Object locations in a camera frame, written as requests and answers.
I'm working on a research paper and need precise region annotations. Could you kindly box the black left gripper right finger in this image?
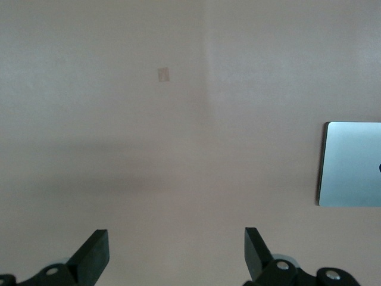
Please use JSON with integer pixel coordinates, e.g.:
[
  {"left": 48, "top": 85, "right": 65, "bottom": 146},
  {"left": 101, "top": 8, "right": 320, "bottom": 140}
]
[{"left": 242, "top": 227, "right": 299, "bottom": 286}]

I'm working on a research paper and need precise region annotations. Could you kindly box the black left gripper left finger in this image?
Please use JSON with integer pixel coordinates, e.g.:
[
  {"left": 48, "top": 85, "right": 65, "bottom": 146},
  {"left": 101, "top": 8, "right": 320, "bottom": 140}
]
[{"left": 16, "top": 229, "right": 111, "bottom": 286}]

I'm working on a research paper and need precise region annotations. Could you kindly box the grey aluminium laptop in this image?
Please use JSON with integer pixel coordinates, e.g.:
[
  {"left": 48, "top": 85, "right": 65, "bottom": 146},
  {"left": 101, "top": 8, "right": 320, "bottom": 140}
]
[{"left": 316, "top": 121, "right": 381, "bottom": 207}]

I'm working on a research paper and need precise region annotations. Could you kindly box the brown table cover mat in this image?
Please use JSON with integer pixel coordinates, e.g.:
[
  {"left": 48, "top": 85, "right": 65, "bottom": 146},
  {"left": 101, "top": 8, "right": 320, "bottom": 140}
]
[{"left": 0, "top": 0, "right": 381, "bottom": 286}]

